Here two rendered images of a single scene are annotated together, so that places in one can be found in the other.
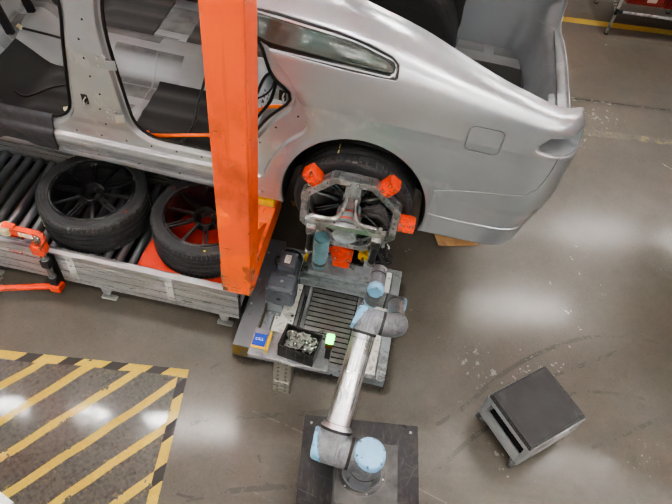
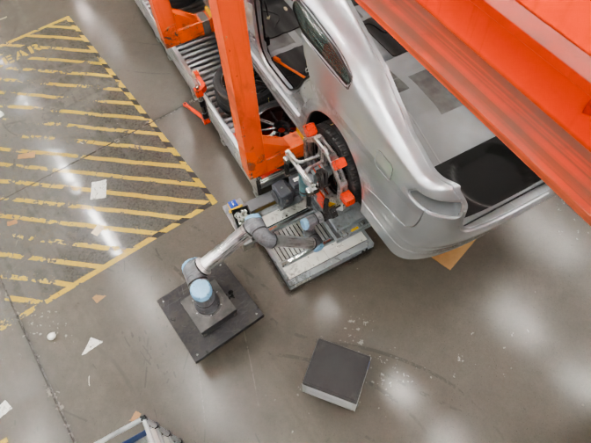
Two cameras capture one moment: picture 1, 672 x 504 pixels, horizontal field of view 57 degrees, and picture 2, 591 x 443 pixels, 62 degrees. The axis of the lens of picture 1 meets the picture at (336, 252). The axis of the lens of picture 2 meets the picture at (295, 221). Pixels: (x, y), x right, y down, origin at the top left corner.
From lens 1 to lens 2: 2.16 m
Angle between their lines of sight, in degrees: 34
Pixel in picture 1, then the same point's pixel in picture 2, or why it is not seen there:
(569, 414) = (347, 391)
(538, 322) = (428, 345)
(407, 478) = (229, 330)
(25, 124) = not seen: hidden behind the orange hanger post
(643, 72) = not seen: outside the picture
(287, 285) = (281, 192)
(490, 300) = (413, 306)
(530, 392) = (340, 359)
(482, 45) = not seen: hidden behind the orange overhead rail
